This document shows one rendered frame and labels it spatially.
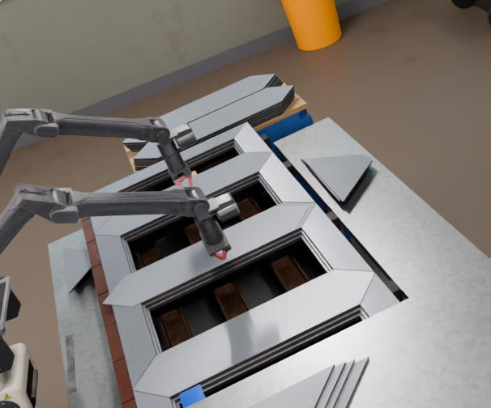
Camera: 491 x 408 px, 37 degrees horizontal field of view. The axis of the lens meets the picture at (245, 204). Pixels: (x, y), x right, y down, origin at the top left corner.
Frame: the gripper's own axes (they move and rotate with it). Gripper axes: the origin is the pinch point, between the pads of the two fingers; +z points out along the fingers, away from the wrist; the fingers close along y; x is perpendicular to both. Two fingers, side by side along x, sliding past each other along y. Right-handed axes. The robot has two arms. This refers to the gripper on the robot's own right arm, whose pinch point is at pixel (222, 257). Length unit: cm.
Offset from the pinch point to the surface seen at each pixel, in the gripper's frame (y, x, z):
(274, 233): 10.6, -18.2, 12.0
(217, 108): 117, -26, 37
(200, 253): 17.6, 6.1, 13.2
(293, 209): 18.6, -28.1, 14.0
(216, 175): 61, -11, 24
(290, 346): -37.2, -6.1, 2.7
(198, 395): -43.9, 20.2, -5.6
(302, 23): 317, -130, 150
